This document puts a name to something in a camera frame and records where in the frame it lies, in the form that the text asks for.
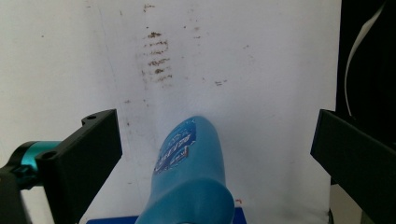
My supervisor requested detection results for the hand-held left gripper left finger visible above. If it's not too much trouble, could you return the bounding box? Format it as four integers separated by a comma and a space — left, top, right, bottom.
35, 108, 123, 224

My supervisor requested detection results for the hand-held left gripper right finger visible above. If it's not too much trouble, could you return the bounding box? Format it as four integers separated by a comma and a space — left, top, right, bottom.
309, 108, 396, 224

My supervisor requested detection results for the blue plastic bottle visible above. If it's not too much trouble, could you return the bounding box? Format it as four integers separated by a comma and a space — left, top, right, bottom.
134, 116, 235, 224

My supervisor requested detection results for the blue flat board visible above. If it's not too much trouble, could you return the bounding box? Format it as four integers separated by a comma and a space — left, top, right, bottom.
85, 206, 248, 224

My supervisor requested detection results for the white cable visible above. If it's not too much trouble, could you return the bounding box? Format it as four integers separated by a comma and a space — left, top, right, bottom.
344, 1, 387, 117

